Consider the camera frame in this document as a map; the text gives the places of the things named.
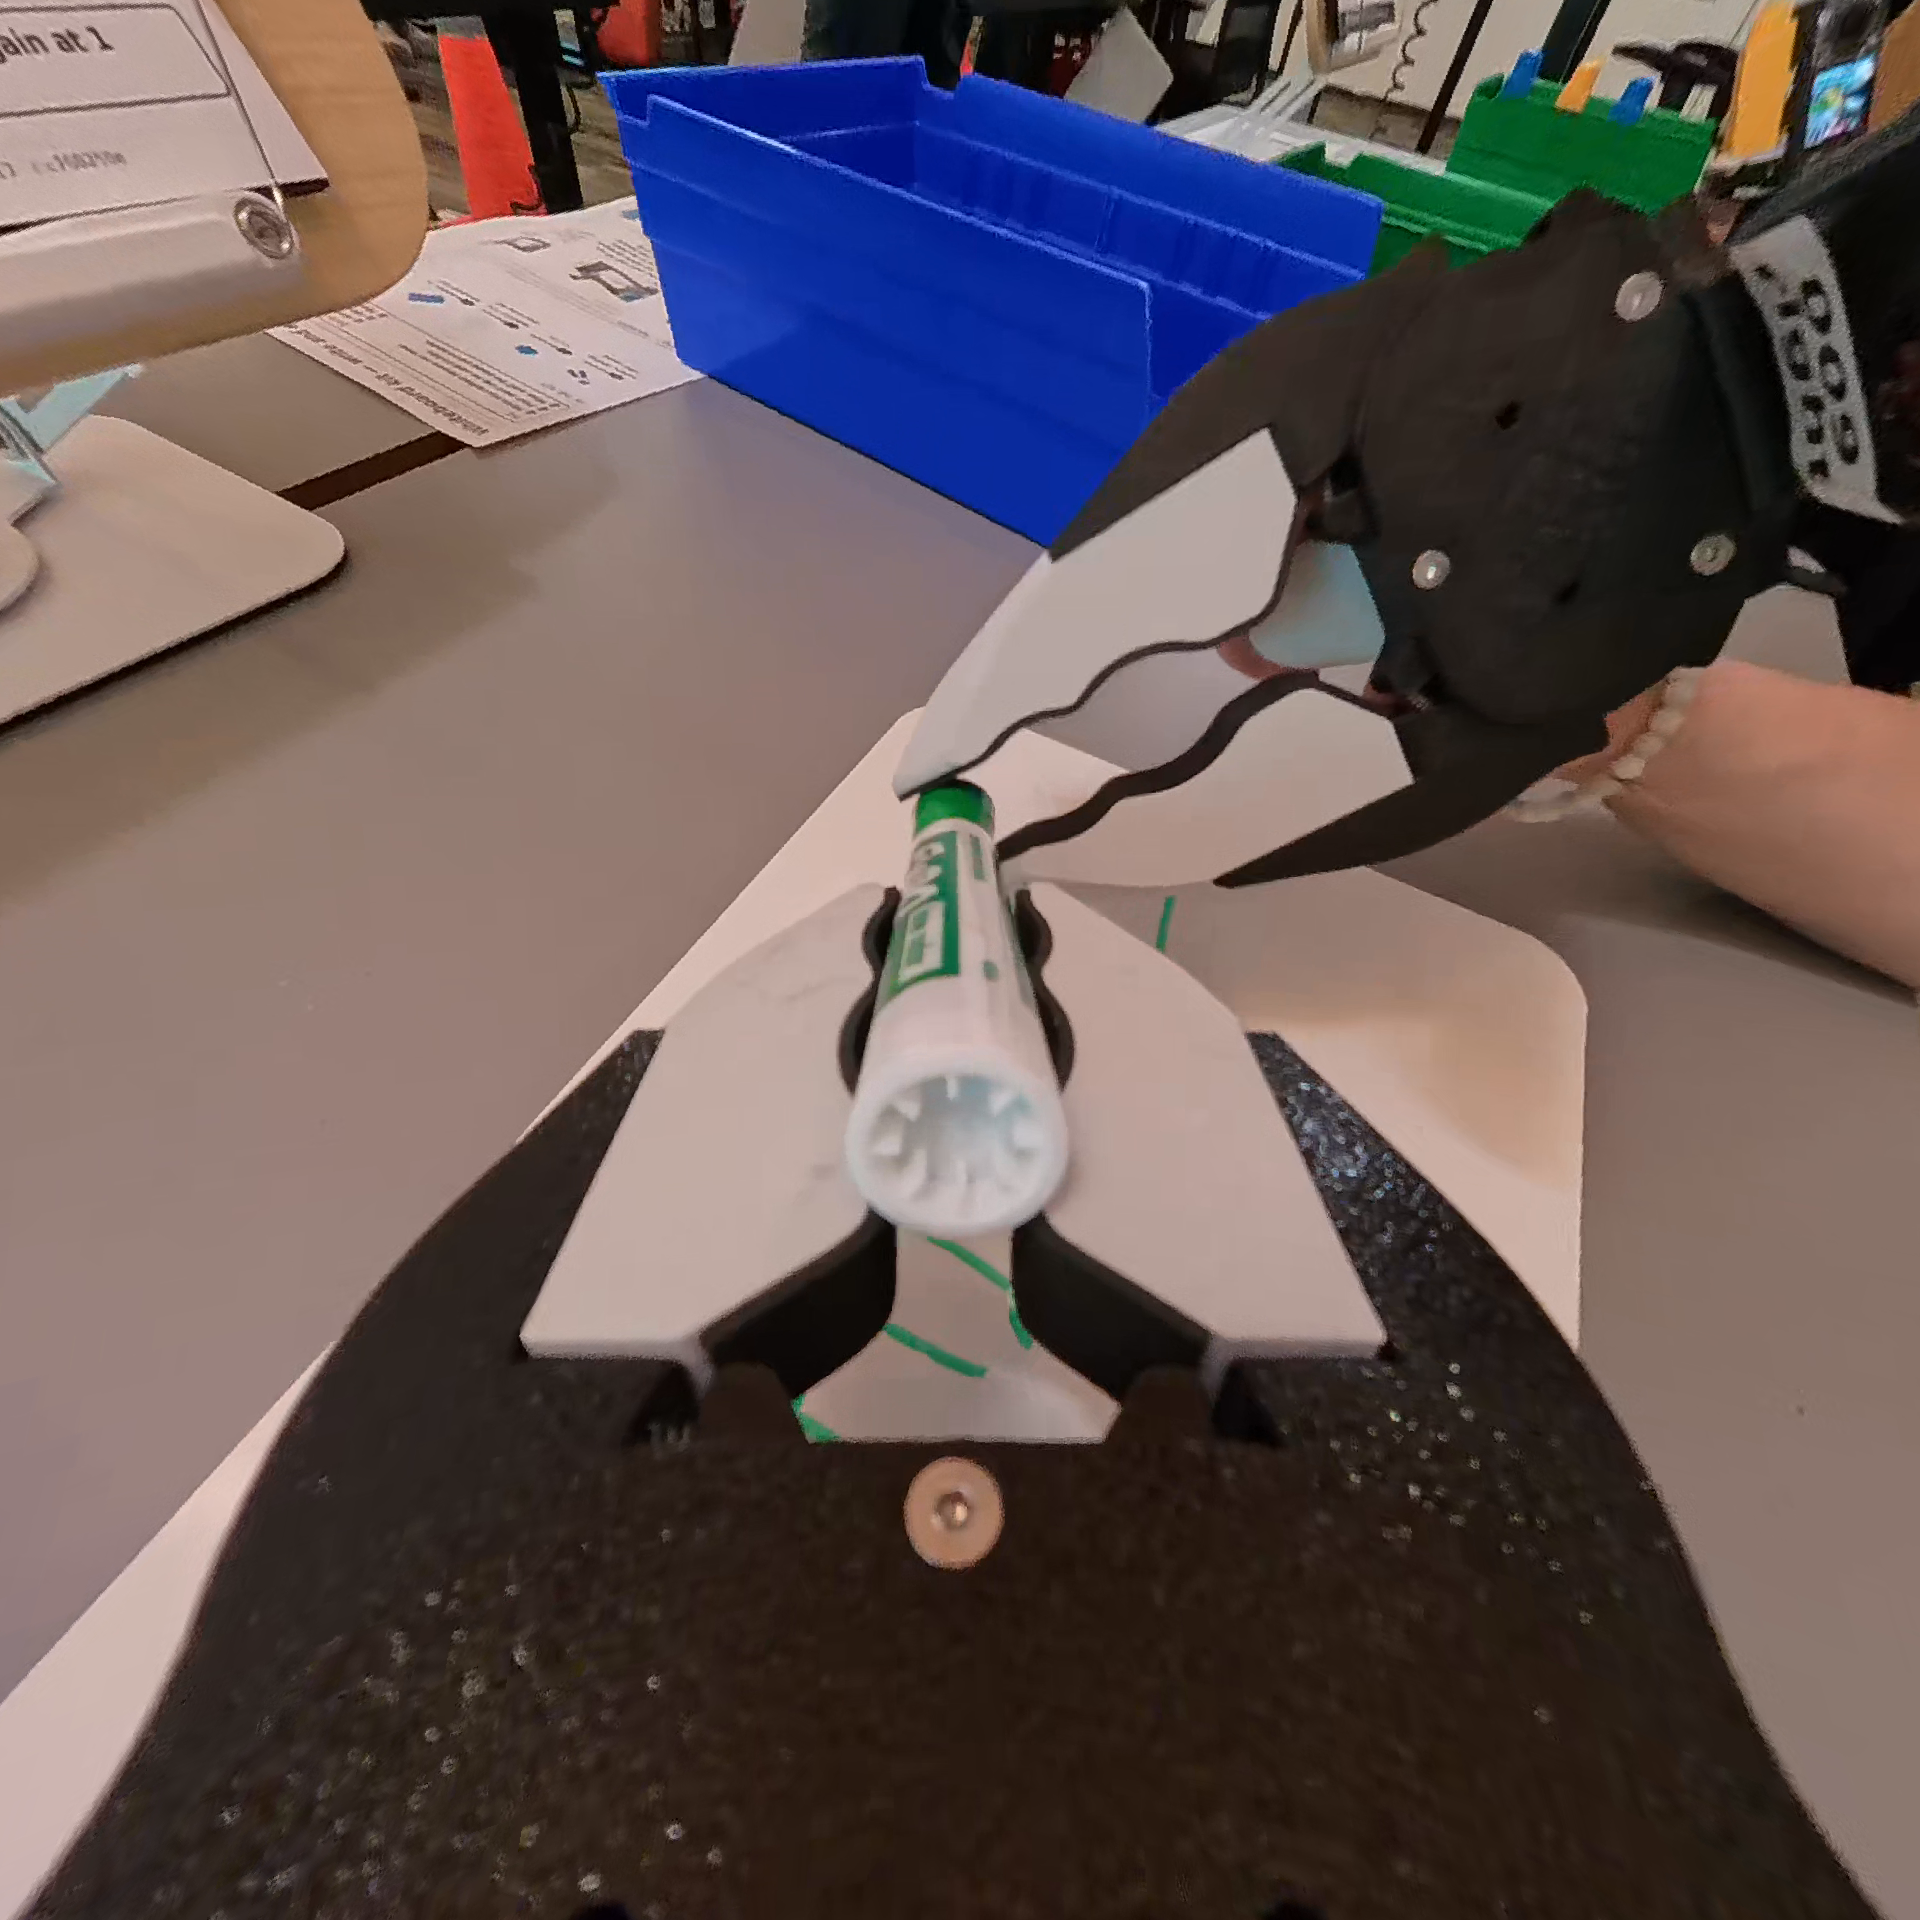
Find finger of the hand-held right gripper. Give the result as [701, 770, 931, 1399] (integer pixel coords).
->
[990, 674, 1421, 889]
[893, 430, 1309, 800]

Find printed instruction sheet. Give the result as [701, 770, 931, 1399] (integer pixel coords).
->
[268, 195, 706, 448]

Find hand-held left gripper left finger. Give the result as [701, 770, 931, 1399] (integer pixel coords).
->
[520, 884, 902, 1403]

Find green plastic bin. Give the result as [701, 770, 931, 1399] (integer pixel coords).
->
[1275, 72, 1718, 279]

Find white paper sign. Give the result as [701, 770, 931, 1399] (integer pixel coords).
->
[0, 0, 331, 233]

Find wooden sign stand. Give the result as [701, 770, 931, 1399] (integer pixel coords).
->
[0, 0, 429, 729]

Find green dry-erase marker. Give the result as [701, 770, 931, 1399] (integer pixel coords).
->
[843, 826, 1073, 1240]

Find small device with screen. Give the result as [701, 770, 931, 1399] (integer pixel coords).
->
[1789, 0, 1896, 155]

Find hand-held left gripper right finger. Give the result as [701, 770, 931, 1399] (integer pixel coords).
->
[1009, 882, 1386, 1403]

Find blue plastic bin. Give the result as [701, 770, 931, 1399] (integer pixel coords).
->
[598, 57, 1386, 548]

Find white bead bracelet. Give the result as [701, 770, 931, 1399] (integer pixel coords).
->
[1499, 668, 1709, 827]

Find person's right forearm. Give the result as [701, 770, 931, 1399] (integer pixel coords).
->
[1598, 662, 1920, 993]

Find white whiteboard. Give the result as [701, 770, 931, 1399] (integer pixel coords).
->
[0, 708, 1594, 1920]

